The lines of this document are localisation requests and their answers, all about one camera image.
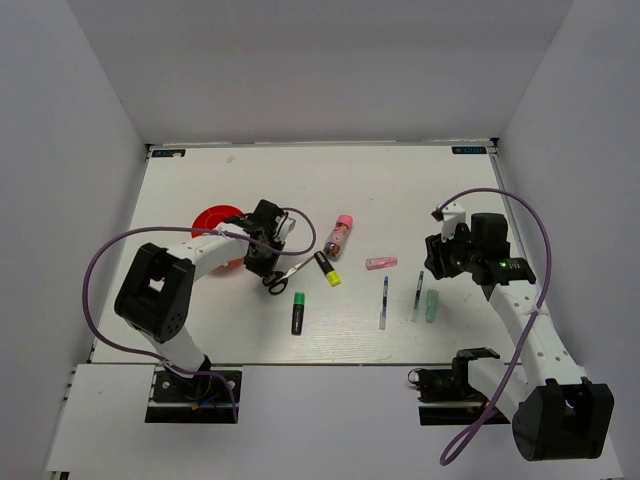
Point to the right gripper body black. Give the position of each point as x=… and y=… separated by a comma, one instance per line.
x=450, y=257

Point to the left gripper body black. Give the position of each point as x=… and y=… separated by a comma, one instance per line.
x=262, y=263

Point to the black handled scissors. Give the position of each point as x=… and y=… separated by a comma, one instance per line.
x=277, y=282

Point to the green capped black highlighter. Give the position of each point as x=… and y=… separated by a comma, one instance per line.
x=298, y=313

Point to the yellow capped black highlighter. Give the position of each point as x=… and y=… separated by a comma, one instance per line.
x=327, y=269

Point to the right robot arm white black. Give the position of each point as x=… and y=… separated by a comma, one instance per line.
x=555, y=411

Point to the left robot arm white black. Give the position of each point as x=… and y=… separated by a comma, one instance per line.
x=155, y=296

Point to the green gel pen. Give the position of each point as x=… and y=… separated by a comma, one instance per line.
x=417, y=296

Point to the red round pen holder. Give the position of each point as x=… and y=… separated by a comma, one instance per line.
x=209, y=219

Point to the pink translucent eraser case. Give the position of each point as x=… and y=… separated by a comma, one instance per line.
x=378, y=263

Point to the pink capped clear marker tube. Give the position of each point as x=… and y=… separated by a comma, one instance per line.
x=335, y=242

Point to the blue gel pen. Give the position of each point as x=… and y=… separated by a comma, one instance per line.
x=384, y=304

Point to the right blue table label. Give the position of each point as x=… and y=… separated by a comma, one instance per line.
x=469, y=150

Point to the blue table label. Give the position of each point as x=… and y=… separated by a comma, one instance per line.
x=168, y=153
x=469, y=150

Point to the left blue table label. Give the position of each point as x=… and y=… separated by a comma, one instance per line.
x=168, y=153

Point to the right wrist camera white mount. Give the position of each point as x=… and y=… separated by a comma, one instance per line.
x=450, y=217

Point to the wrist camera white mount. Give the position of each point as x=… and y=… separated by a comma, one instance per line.
x=450, y=217
x=284, y=226

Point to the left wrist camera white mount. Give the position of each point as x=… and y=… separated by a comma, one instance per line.
x=284, y=226

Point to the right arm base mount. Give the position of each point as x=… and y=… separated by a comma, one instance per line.
x=441, y=402

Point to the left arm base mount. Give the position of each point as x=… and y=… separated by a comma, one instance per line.
x=187, y=401

